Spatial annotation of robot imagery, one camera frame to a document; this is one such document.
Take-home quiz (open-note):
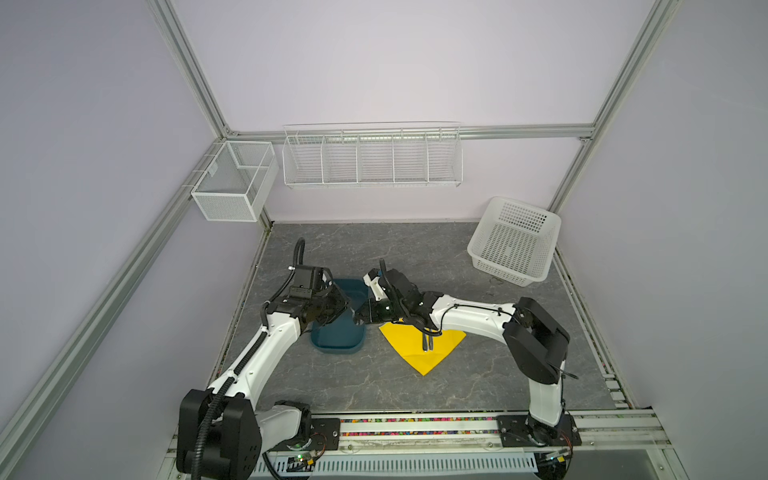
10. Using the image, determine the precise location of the teal plastic tray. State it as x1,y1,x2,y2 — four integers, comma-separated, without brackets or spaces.
310,279,369,355

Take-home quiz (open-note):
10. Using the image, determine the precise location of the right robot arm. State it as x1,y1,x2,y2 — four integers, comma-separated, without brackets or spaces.
354,260,570,436

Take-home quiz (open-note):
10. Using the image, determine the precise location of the white vent grille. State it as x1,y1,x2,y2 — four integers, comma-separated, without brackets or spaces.
269,452,539,479

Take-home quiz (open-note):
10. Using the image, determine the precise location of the white mesh wall box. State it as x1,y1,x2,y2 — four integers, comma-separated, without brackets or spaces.
192,141,279,223

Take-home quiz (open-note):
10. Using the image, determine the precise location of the white wire wall rack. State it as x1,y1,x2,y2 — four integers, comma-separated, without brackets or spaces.
282,121,464,188

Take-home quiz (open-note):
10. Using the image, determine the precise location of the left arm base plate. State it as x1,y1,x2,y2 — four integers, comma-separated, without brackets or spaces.
270,417,341,452

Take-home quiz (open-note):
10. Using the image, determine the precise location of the aluminium front rail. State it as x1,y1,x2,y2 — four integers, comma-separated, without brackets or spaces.
165,410,673,460

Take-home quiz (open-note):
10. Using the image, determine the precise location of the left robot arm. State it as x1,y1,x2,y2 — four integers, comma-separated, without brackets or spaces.
176,239,350,479

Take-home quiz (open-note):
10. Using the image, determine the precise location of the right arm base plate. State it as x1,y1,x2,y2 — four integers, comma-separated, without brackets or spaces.
496,413,582,447

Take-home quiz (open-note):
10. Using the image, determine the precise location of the white perforated plastic basket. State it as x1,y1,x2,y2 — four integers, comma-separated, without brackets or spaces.
467,197,562,287

